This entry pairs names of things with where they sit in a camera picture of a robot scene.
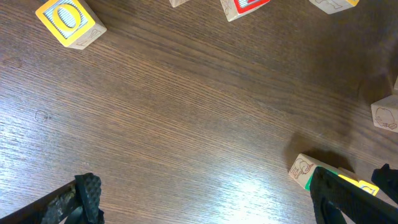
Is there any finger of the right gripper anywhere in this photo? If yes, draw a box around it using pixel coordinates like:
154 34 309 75
371 164 398 203

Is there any red V block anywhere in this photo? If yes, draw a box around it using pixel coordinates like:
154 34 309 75
371 95 397 133

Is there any red I block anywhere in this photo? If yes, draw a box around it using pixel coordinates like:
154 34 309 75
220 0 271 22

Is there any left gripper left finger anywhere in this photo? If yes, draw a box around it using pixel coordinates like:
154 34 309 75
1 173 104 224

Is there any yellow S block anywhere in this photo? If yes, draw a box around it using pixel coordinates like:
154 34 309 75
338 167 359 187

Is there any yellow O block lowest left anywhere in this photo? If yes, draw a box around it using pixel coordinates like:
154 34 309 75
35 0 107 50

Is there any yellow O block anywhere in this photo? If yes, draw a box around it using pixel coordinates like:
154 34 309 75
169 0 189 7

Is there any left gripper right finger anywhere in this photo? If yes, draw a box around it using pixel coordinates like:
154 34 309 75
310 167 397 224

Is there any green R block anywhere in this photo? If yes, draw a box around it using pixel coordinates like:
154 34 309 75
289 153 339 190

